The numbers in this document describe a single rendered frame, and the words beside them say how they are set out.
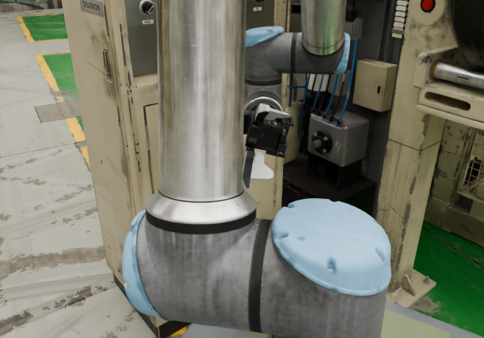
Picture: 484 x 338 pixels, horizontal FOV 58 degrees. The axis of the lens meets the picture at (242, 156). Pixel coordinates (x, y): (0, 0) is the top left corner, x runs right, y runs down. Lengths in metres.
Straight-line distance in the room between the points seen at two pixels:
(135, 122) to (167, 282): 0.65
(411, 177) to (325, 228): 1.02
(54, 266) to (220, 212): 1.56
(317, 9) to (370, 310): 0.52
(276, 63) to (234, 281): 0.57
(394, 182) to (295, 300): 1.10
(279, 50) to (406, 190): 0.79
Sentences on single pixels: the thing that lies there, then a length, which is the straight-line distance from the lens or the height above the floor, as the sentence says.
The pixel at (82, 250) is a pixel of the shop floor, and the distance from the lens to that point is 2.10.
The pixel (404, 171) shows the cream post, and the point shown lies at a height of 0.53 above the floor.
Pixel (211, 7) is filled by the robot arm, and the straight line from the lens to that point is 0.52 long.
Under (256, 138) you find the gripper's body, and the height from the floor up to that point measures 0.88.
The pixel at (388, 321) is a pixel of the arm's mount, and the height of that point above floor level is 0.64.
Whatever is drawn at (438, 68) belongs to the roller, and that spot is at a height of 0.91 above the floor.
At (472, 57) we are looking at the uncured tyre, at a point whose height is 0.97.
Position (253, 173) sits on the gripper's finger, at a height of 0.83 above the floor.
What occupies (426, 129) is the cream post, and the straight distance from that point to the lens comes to 1.50.
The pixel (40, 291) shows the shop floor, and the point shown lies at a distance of 1.95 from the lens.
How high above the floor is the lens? 1.23
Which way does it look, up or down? 26 degrees down
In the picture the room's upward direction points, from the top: straight up
